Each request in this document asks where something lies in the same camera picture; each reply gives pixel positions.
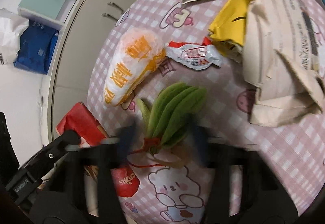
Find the green leaf bundle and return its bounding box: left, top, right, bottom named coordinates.
left=136, top=82, right=207, bottom=155

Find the red snack packet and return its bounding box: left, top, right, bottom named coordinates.
left=56, top=102, right=140, bottom=198

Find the red white sauce packet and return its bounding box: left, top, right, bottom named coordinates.
left=165, top=37, right=223, bottom=71

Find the orange white plastic bag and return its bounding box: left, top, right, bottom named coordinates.
left=103, top=27, right=166, bottom=106

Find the yellow snack bag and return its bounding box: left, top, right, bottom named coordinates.
left=208, top=0, right=252, bottom=63

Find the newspaper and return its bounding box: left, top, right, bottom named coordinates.
left=242, top=0, right=324, bottom=127

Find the pink checkered tablecloth table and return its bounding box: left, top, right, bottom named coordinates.
left=87, top=0, right=324, bottom=223

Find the blue paper bag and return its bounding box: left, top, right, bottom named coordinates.
left=14, top=20, right=59, bottom=74

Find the white curved base cabinet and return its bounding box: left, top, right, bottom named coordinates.
left=40, top=0, right=136, bottom=145

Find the white paper shopping bag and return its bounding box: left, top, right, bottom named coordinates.
left=0, top=9, right=29, bottom=65

